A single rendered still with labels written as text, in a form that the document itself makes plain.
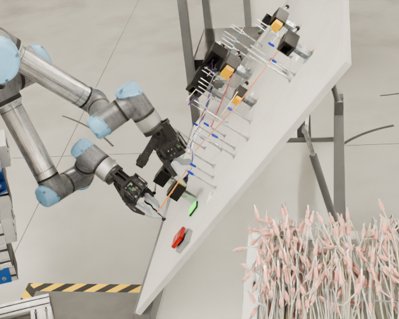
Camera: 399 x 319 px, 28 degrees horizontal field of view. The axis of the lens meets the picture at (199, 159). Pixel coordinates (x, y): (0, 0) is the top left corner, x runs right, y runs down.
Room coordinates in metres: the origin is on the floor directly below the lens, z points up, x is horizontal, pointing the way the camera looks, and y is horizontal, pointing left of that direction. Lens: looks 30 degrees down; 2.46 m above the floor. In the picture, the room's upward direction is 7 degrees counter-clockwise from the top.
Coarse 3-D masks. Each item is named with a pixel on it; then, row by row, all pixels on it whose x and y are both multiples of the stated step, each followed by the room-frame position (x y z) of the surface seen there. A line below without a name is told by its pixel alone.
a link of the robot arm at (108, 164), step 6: (102, 162) 2.19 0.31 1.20; (108, 162) 2.20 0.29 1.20; (114, 162) 2.21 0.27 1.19; (102, 168) 2.18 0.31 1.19; (108, 168) 2.18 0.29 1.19; (114, 168) 2.19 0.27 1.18; (96, 174) 2.19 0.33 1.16; (102, 174) 2.17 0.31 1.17; (108, 174) 2.17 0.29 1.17; (102, 180) 2.19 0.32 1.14
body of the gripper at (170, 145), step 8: (168, 120) 2.15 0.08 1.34; (160, 128) 2.12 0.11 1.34; (168, 128) 2.12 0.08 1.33; (160, 136) 2.13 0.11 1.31; (168, 136) 2.12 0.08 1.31; (176, 136) 2.12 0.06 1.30; (160, 144) 2.12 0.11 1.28; (168, 144) 2.10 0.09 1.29; (176, 144) 2.11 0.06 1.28; (184, 144) 2.14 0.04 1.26; (160, 152) 2.10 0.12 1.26; (168, 152) 2.11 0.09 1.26; (176, 152) 2.11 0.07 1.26; (184, 152) 2.09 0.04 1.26; (160, 160) 2.10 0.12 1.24; (168, 160) 2.10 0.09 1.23
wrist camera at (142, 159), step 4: (152, 136) 2.13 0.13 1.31; (152, 140) 2.12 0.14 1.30; (156, 140) 2.12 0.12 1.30; (148, 144) 2.12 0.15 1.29; (152, 144) 2.12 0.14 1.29; (144, 148) 2.14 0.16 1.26; (148, 148) 2.12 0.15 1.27; (152, 148) 2.12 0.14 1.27; (144, 152) 2.12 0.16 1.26; (148, 152) 2.12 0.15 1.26; (140, 156) 2.12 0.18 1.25; (144, 156) 2.11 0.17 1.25; (148, 156) 2.11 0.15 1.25; (136, 160) 2.13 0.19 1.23; (140, 160) 2.11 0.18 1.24; (144, 160) 2.11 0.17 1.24; (148, 160) 2.12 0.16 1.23; (136, 164) 2.11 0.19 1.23; (140, 164) 2.11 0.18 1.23; (144, 164) 2.11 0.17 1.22
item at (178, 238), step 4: (180, 228) 1.89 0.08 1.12; (184, 228) 1.89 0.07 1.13; (180, 232) 1.86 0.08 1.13; (176, 236) 1.88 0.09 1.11; (180, 236) 1.85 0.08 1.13; (184, 236) 1.87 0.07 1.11; (176, 240) 1.85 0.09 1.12; (180, 240) 1.84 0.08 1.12; (172, 244) 1.85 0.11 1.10; (176, 244) 1.85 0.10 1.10
